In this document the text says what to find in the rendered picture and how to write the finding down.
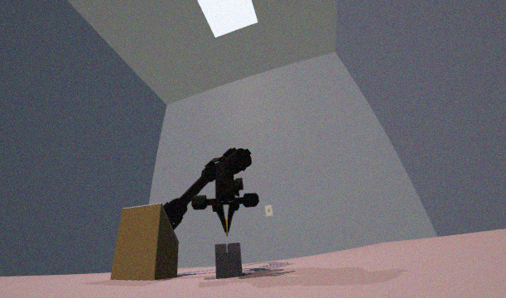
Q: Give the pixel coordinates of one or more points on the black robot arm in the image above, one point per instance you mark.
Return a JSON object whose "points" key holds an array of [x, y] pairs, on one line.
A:
{"points": [[230, 163]]}

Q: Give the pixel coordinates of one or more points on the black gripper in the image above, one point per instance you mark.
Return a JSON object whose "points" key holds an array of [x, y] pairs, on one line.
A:
{"points": [[200, 202]]}

